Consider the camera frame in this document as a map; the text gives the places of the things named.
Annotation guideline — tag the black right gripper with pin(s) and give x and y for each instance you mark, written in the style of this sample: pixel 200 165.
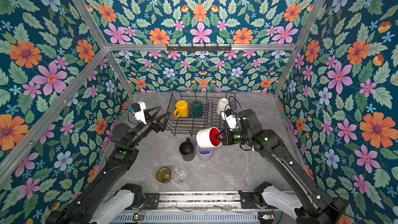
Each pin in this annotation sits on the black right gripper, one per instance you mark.
pixel 226 139

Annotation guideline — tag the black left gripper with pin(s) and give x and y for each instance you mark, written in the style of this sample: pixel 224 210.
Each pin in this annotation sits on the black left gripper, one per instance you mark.
pixel 156 127

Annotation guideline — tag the red and white mug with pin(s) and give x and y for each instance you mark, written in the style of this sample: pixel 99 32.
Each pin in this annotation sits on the red and white mug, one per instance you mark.
pixel 208 138

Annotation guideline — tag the yellow plastic cup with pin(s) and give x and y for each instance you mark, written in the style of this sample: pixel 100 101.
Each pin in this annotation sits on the yellow plastic cup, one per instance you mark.
pixel 182 109

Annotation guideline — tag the cream and green mug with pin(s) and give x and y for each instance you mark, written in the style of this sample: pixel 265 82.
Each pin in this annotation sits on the cream and green mug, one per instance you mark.
pixel 197 109

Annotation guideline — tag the black mug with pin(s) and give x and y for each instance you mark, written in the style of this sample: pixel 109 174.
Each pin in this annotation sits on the black mug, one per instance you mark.
pixel 186 150

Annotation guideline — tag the cream ceramic mug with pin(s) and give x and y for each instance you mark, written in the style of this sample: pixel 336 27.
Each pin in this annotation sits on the cream ceramic mug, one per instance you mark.
pixel 222 106

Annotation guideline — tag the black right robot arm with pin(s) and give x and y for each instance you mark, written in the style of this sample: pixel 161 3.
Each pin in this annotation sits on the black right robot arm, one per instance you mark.
pixel 309 204

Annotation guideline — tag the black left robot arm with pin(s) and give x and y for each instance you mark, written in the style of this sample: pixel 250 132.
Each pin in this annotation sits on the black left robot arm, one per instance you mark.
pixel 87 207

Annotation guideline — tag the lilac plastic cup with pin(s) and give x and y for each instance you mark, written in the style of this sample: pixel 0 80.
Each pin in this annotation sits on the lilac plastic cup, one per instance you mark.
pixel 205 154

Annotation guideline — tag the clear glass cup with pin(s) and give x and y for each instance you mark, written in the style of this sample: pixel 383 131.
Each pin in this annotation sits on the clear glass cup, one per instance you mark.
pixel 179 175

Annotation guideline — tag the olive green glass cup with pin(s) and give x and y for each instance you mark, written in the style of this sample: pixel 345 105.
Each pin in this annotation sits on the olive green glass cup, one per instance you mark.
pixel 163 175

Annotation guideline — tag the small green circuit board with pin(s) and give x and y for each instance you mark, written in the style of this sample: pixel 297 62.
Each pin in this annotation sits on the small green circuit board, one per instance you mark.
pixel 137 217

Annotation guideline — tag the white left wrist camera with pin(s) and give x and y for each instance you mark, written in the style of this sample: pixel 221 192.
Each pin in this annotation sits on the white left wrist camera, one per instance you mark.
pixel 137 109

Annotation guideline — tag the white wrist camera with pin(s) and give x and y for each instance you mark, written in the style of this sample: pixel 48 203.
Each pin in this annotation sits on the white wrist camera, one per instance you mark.
pixel 137 109
pixel 229 117

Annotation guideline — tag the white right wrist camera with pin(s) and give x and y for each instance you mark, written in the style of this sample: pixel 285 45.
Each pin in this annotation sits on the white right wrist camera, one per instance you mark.
pixel 229 117

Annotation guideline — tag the black wire dish rack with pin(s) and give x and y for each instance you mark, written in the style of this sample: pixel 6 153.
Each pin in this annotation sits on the black wire dish rack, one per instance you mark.
pixel 210 118

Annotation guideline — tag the black wall hook rail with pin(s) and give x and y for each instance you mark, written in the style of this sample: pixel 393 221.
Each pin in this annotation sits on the black wall hook rail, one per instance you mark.
pixel 194 48

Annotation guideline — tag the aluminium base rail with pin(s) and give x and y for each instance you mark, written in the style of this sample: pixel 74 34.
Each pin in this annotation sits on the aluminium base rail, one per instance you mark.
pixel 200 207

